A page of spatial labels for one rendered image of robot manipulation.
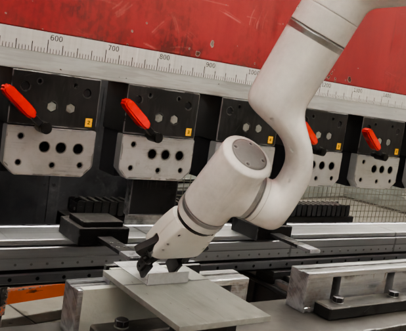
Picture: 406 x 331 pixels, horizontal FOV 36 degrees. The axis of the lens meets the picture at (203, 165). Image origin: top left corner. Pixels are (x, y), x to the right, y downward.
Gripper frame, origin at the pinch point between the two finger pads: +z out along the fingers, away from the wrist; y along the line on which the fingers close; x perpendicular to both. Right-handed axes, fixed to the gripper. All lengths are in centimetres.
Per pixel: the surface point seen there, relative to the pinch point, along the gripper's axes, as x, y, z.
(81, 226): -20.3, 3.4, 17.5
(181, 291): 7.1, -0.8, -2.9
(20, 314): -101, -58, 221
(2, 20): -27.4, 31.3, -27.0
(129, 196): -12.2, 4.1, -4.2
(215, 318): 16.3, 0.6, -10.8
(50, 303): -110, -80, 229
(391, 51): -33, -56, -34
